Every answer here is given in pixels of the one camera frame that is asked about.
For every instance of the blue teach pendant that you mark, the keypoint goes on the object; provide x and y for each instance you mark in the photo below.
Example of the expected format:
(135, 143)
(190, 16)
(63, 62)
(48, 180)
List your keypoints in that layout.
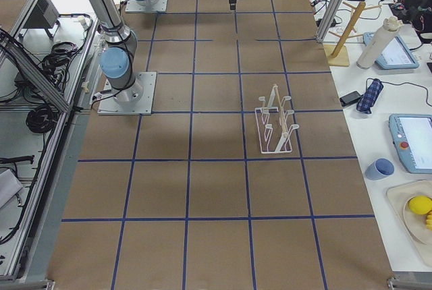
(396, 55)
(411, 134)

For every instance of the blue plaid folded umbrella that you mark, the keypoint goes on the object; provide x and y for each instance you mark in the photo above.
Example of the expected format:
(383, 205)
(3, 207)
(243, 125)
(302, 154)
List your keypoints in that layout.
(367, 101)

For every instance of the white wire cup rack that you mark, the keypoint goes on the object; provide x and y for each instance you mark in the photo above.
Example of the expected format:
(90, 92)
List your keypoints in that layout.
(274, 123)

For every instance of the wooden mug tree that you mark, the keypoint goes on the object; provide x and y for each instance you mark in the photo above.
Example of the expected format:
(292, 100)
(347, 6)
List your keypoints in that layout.
(337, 55)

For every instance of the aluminium frame post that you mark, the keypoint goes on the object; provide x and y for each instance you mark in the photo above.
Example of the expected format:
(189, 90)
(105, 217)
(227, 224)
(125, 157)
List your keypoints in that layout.
(326, 20)

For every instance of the white thermos bottle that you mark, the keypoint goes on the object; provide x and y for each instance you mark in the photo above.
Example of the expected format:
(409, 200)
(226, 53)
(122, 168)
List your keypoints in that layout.
(381, 38)

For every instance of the cream tray with plate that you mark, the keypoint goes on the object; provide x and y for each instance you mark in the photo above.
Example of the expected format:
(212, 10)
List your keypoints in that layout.
(415, 224)

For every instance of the yellow lemon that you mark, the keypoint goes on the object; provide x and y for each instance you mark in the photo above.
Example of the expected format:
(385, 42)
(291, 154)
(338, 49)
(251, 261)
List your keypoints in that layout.
(420, 205)

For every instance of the near blue teach pendant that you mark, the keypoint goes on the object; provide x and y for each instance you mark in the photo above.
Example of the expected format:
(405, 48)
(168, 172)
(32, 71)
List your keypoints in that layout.
(411, 134)

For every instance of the black smartphone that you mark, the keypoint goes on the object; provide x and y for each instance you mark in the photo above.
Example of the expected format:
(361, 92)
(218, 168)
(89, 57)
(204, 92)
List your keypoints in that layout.
(350, 98)

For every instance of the blue cup on side table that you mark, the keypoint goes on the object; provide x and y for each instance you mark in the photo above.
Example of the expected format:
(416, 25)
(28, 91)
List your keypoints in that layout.
(379, 169)

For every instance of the far blue teach pendant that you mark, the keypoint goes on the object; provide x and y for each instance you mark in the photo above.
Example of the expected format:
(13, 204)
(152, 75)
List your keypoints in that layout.
(396, 55)

